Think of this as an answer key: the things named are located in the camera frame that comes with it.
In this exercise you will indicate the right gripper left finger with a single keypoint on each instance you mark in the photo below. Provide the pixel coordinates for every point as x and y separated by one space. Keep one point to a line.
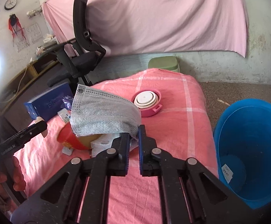
79 191

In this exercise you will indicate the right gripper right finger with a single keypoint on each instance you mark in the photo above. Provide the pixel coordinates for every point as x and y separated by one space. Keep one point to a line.
189 192

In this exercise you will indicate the red paper envelope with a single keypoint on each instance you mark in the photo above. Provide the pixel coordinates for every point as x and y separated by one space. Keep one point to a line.
67 138

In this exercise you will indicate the white label strip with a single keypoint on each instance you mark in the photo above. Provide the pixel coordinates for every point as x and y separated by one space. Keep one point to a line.
64 114

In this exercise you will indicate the blue foil wrapper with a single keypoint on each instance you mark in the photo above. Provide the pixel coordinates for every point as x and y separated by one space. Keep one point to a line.
67 102

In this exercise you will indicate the grey face mask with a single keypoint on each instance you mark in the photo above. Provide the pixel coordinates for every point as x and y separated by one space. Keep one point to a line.
98 112

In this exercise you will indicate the white receipt paper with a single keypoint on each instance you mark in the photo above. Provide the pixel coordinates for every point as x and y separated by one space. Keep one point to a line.
227 173

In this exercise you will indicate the blue cardboard box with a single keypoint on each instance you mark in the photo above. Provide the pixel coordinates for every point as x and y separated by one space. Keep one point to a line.
47 104

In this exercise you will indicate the wooden desk shelf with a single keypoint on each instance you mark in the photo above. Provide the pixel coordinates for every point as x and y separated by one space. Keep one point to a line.
19 84

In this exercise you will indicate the blue plastic bucket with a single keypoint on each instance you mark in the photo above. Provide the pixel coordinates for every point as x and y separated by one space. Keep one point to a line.
242 139

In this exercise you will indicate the pink checkered tablecloth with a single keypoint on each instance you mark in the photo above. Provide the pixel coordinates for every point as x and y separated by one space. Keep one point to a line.
181 127

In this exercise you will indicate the black office chair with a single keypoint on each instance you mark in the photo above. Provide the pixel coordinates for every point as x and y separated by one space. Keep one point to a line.
79 55

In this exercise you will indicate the stack of books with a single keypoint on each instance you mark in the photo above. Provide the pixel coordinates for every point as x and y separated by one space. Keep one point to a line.
48 41

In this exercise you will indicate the green plastic stool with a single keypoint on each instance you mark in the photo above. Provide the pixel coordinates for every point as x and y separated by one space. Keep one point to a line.
166 63

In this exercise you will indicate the red hanging wall ornament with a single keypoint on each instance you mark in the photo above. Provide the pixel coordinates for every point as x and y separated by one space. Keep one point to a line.
15 27

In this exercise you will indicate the round wall clock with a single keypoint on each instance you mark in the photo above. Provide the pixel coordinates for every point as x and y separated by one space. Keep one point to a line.
10 4

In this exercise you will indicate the pink wall sheet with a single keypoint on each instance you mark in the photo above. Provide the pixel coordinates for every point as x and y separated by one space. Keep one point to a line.
125 27

